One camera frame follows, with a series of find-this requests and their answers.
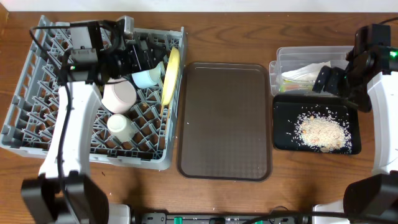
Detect white paper napkin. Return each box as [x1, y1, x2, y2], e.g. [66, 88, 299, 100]
[281, 61, 331, 82]

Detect light blue bowl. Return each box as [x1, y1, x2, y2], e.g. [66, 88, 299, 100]
[131, 62, 165, 89]

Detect yellow round plate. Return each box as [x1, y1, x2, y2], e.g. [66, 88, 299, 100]
[161, 47, 180, 106]

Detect green orange snack wrapper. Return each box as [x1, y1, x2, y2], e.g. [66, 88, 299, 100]
[279, 79, 315, 93]

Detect pink bowl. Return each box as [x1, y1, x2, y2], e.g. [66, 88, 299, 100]
[101, 78, 137, 114]

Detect rice food scraps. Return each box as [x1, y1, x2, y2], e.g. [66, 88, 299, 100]
[284, 107, 353, 154]

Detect small white cup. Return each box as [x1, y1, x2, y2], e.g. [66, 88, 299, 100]
[107, 114, 137, 142]

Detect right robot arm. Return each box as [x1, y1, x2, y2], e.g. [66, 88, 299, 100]
[310, 22, 397, 223]

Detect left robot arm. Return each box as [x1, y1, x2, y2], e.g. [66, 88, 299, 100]
[21, 16, 142, 223]

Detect clear plastic waste bin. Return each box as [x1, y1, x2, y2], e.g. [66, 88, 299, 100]
[269, 46, 353, 96]

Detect black waste tray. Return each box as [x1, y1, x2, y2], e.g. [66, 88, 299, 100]
[272, 95, 361, 155]

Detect brown serving tray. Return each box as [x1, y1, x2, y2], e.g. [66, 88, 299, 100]
[177, 62, 273, 182]

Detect grey plastic dish rack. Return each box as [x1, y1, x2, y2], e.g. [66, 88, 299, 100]
[1, 17, 187, 170]

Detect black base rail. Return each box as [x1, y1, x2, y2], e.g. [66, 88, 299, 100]
[130, 205, 398, 224]

